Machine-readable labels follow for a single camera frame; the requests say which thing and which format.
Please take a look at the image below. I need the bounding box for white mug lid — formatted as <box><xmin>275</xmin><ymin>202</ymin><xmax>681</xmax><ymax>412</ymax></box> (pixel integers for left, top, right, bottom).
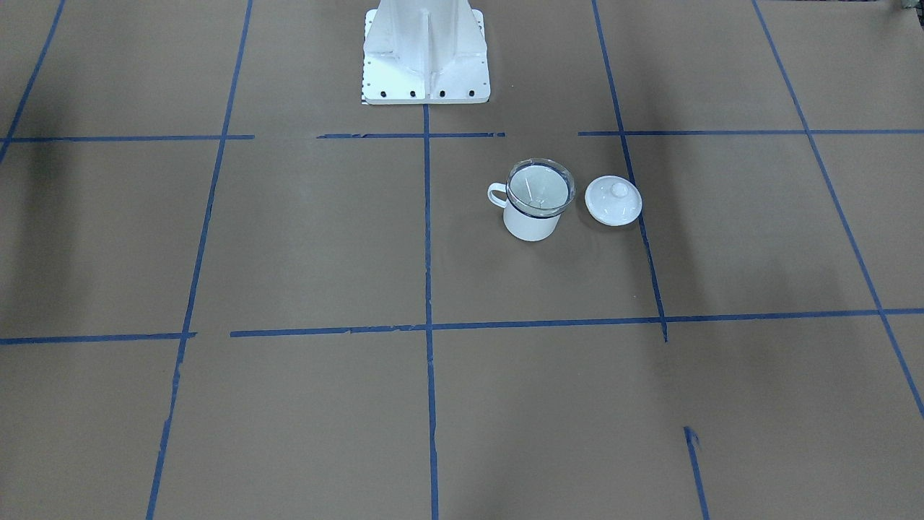
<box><xmin>584</xmin><ymin>175</ymin><xmax>643</xmax><ymax>227</ymax></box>

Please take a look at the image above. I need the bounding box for white enamel mug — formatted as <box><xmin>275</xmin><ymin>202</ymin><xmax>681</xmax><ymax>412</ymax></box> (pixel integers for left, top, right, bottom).
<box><xmin>487</xmin><ymin>182</ymin><xmax>563</xmax><ymax>241</ymax></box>

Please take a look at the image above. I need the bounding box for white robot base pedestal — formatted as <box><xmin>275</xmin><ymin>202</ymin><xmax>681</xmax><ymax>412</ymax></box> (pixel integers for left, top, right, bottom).
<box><xmin>361</xmin><ymin>1</ymin><xmax>492</xmax><ymax>105</ymax></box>

